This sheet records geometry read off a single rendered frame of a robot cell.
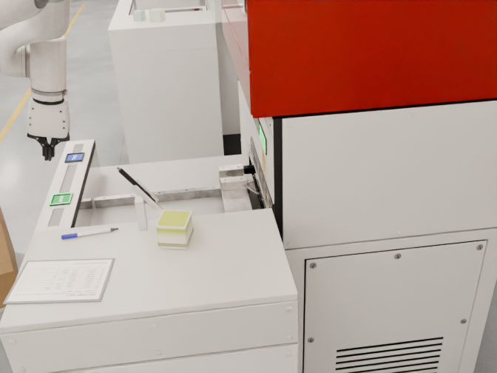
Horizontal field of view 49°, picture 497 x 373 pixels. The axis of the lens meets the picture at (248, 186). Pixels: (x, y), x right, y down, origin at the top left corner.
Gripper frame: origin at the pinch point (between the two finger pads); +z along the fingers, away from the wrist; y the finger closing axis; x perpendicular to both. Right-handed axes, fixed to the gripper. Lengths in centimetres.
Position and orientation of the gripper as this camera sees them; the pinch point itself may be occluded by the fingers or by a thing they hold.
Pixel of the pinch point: (48, 152)
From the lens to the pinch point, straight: 156.3
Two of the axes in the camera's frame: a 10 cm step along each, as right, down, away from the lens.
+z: -1.7, 8.6, 4.7
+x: 1.3, 4.9, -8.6
